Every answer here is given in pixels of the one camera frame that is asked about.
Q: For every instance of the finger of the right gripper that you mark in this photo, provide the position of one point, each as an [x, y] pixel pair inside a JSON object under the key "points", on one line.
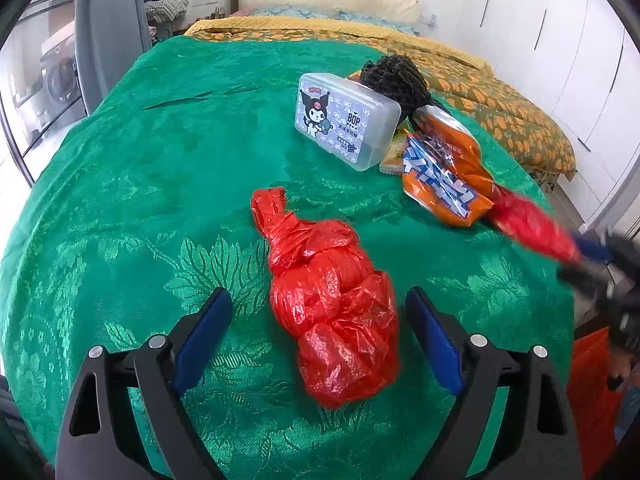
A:
{"points": [[592, 248], [582, 280]]}

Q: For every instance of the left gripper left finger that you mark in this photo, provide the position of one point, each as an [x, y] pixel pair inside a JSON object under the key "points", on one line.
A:
{"points": [[99, 438]]}

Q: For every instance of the orange snack bag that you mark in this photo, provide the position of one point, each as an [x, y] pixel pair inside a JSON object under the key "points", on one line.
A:
{"points": [[443, 169]]}

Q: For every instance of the red plastic bag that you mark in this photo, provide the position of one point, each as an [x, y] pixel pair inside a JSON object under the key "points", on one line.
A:
{"points": [[326, 293]]}

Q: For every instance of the clear plastic box with label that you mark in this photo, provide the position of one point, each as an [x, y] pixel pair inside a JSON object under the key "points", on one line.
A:
{"points": [[346, 118]]}

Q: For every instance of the dark red wrapper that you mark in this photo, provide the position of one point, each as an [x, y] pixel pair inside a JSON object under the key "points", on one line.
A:
{"points": [[521, 220]]}

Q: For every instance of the bed with orange floral quilt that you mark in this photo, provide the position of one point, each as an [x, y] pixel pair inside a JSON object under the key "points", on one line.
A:
{"points": [[465, 81]]}

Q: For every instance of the white wardrobe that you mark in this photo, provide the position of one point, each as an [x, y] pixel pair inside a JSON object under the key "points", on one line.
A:
{"points": [[577, 62]]}

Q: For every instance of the green embroidered tablecloth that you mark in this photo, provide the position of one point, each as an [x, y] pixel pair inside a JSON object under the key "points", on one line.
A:
{"points": [[145, 209]]}

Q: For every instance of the black foam net upper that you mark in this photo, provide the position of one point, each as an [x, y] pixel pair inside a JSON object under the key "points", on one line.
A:
{"points": [[397, 77]]}

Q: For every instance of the washing machine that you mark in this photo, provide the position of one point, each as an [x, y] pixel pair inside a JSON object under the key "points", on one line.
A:
{"points": [[59, 72]]}

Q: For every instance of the right teal pillow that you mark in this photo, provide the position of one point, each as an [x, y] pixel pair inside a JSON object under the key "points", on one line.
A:
{"points": [[373, 20]]}

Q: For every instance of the teal pillow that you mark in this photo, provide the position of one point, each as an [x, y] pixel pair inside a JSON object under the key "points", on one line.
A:
{"points": [[373, 20], [292, 12]]}

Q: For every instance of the left teal pillow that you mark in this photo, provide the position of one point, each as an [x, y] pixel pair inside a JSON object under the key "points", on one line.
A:
{"points": [[292, 12]]}

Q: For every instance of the pile of clothes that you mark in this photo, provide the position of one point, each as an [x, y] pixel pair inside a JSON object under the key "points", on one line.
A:
{"points": [[164, 11]]}

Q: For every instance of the blue-grey curtain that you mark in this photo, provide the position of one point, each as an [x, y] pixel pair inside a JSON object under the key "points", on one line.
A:
{"points": [[109, 36]]}

